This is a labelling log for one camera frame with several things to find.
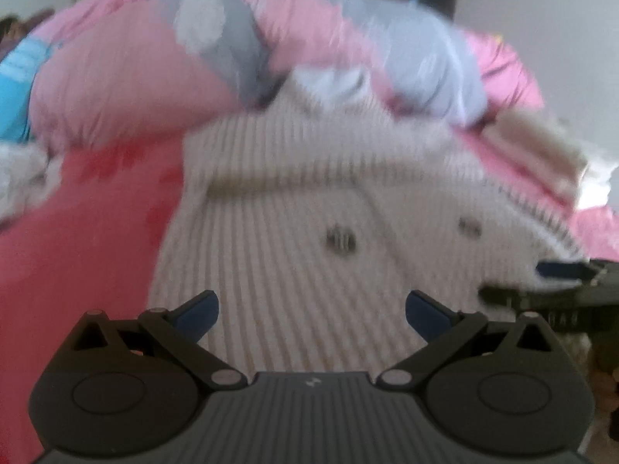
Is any pink grey floral duvet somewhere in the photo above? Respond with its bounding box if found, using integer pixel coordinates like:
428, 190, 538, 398
25, 0, 544, 152

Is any beige white houndstooth coat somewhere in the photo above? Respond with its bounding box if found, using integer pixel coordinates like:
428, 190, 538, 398
149, 78, 583, 374

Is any red pink bed sheet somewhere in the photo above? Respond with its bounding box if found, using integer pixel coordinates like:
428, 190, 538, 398
1, 129, 618, 463

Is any folded cream blanket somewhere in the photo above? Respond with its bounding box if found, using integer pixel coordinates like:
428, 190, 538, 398
480, 108, 618, 211

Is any black coat button upper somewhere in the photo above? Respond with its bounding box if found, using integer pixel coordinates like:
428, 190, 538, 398
326, 224, 357, 256

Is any white crumpled clothes pile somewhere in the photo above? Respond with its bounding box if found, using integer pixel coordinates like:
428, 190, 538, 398
1, 143, 64, 226

